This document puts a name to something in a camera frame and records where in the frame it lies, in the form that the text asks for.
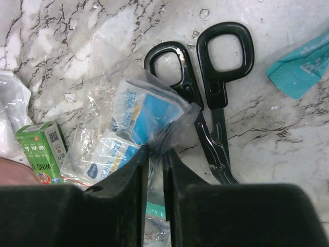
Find white gauze pack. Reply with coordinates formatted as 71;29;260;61
1;71;32;161

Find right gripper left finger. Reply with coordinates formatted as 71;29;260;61
84;147;149;246

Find blue tissue pack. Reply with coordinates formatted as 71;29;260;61
266;30;328;99

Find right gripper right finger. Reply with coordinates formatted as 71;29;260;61
162;149;255;246

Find pink medicine kit case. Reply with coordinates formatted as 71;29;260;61
0;157;41;186

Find alcohol wipes bag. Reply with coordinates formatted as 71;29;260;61
60;34;200;188

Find teal bandage packet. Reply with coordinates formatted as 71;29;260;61
146;202;166;220

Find clear bandage bag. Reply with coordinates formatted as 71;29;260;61
143;216;171;247

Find small green box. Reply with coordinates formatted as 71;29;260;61
16;121;67;185

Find black handled scissors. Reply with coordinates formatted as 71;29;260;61
144;22;254;184

